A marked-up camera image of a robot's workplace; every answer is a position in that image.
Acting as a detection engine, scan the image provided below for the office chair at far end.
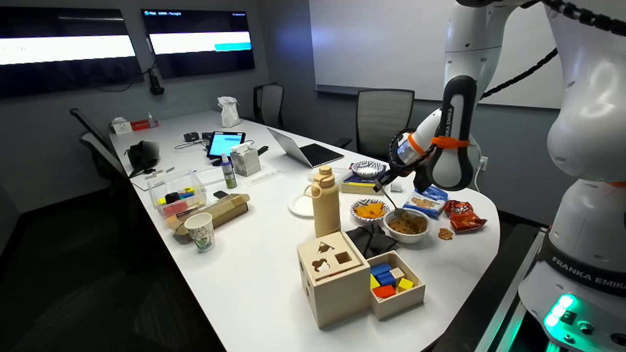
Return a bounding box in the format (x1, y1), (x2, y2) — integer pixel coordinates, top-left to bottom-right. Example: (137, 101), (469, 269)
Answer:
(252, 85), (283, 128)

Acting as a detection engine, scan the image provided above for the whiteboard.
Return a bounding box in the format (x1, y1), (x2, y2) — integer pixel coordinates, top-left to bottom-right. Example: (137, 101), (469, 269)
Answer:
(309, 0), (563, 110)

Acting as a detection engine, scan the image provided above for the blue snack bag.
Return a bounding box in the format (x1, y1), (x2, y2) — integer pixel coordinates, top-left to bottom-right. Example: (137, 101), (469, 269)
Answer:
(405, 187), (448, 220)

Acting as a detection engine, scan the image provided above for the small green bottle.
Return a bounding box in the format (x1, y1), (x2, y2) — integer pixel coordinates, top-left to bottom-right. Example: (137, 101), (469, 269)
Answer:
(221, 157), (236, 190)

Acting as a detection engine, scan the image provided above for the wooden shape sorter box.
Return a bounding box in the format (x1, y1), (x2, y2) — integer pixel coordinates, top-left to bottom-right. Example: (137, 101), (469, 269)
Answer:
(297, 234), (369, 329)

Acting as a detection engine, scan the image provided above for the clear plastic container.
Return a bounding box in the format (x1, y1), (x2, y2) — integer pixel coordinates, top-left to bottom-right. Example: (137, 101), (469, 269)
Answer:
(148, 173), (205, 218)

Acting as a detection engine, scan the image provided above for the paper cup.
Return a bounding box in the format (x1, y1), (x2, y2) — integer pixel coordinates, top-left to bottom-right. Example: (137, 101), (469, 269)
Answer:
(184, 214), (213, 251)

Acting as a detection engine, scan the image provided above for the beige water bottle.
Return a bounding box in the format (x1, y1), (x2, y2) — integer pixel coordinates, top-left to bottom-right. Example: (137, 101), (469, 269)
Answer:
(305, 167), (340, 237)

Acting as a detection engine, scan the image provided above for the metal spoon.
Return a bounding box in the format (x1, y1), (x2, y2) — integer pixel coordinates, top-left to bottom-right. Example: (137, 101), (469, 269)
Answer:
(375, 185), (401, 212)

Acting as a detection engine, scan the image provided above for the grey office chair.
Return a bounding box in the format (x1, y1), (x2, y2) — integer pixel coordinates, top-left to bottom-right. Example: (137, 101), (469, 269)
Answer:
(350, 89), (414, 161)

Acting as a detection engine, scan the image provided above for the patterned bowl with chips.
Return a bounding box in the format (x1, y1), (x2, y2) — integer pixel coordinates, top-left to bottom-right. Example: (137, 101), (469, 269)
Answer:
(350, 200), (387, 224)

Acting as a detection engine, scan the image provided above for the red chip bag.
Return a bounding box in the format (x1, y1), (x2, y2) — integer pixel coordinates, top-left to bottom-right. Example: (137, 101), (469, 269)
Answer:
(444, 200), (485, 234)

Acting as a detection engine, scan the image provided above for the wall monitor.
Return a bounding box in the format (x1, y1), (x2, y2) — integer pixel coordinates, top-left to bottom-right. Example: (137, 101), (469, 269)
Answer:
(0, 7), (142, 99)
(140, 9), (254, 79)

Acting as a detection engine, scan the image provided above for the white tissue box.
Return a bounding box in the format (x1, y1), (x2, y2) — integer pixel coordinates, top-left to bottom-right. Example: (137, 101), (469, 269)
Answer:
(230, 146), (260, 177)

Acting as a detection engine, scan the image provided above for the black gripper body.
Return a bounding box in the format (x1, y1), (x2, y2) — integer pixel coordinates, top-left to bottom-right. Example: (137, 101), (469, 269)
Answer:
(379, 147), (420, 187)

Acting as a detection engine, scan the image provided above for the left wall monitor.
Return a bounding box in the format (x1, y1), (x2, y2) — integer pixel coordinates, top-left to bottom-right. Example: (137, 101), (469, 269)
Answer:
(0, 7), (142, 99)

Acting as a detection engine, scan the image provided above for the black cloth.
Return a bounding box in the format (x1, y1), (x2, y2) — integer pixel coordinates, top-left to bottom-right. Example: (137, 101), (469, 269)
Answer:
(348, 224), (397, 259)

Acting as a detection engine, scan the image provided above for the white plate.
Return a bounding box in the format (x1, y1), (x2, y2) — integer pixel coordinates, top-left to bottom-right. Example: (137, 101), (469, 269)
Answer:
(287, 196), (313, 220)

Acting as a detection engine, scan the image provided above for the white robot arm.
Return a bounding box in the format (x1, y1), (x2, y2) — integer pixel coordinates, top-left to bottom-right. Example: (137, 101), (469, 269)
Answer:
(387, 0), (626, 352)

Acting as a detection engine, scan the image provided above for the wooden tray of blocks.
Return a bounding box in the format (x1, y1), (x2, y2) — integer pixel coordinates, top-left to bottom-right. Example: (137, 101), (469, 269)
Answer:
(369, 251), (426, 322)

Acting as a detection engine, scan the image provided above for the open laptop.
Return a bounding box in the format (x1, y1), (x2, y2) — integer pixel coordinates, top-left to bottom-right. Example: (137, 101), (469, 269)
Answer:
(270, 130), (340, 169)

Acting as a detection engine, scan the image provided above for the black chair at left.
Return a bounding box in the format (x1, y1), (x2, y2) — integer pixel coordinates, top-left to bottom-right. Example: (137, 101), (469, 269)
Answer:
(70, 108), (127, 187)

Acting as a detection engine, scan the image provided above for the black headphones case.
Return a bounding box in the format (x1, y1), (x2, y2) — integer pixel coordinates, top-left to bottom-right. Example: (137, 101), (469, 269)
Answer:
(127, 142), (160, 175)

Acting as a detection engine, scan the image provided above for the tablet with blue screen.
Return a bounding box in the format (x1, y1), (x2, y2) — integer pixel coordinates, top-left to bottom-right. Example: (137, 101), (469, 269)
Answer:
(207, 132), (246, 159)

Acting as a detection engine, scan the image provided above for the spilled food crumb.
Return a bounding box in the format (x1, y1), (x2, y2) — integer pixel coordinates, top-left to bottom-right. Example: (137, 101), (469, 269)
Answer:
(438, 230), (453, 241)

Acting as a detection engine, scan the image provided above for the cardboard box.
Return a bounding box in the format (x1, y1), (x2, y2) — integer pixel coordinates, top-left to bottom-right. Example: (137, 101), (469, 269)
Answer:
(166, 194), (250, 237)

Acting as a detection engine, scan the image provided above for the right wall monitor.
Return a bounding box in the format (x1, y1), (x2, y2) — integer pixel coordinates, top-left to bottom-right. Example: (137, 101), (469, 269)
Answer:
(140, 9), (254, 79)

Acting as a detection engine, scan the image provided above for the white bowl with food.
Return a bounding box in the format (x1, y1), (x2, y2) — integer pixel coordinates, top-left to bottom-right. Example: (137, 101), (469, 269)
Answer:
(381, 208), (430, 245)

